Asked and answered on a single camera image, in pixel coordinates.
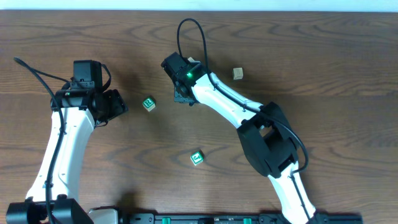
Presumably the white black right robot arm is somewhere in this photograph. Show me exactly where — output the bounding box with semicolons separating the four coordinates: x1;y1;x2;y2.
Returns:
161;52;316;223

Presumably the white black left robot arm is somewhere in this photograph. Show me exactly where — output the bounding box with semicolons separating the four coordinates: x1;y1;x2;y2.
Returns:
6;58;128;223

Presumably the green letter R block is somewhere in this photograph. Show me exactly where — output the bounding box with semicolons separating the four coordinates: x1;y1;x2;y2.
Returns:
142;97;156;112

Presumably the plain engraved wooden block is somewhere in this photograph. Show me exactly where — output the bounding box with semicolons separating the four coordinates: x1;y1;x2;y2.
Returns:
233;68;244;80

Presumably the green letter J block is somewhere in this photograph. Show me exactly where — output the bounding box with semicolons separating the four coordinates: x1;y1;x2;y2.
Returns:
190;151;204;166

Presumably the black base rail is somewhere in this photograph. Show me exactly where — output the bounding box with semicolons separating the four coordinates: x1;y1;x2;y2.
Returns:
119;213;363;224

